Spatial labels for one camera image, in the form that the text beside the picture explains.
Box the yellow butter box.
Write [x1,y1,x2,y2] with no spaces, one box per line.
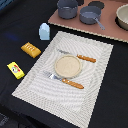
[7,62,24,79]

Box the knife with orange handle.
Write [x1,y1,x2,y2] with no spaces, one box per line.
[57,49,96,63]

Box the orange bread loaf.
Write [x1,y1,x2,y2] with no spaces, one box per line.
[21,42,41,58]

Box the grey cooking pot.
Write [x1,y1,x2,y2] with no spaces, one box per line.
[57,0,78,19]

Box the grey saucepan with handle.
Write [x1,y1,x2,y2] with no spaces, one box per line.
[80,6,105,30]

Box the fork with orange handle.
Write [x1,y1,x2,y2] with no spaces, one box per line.
[43,71,84,89]

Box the round beige plate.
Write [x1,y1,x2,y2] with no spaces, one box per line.
[54,55,82,78]

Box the beige bowl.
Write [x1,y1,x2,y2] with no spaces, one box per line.
[116,4,128,30]

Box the brown stove board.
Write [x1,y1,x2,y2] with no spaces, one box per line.
[48,0,128,42]

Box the woven beige placemat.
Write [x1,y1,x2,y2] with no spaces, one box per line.
[12,31,113,128]

